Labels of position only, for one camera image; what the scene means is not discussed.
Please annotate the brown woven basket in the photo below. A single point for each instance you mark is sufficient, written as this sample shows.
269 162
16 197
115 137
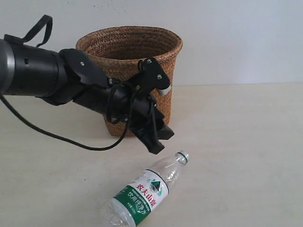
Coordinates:
117 50

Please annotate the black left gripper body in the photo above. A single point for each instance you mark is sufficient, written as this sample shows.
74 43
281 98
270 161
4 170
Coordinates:
125 104

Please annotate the clear plastic water bottle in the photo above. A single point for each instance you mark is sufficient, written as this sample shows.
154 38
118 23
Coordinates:
141 196

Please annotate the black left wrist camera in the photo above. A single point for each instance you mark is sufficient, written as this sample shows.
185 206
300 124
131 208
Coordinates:
150 76

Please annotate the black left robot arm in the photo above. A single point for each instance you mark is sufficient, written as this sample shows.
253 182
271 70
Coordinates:
70 76

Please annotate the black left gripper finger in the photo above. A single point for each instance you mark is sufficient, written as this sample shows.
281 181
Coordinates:
148 137
164 132

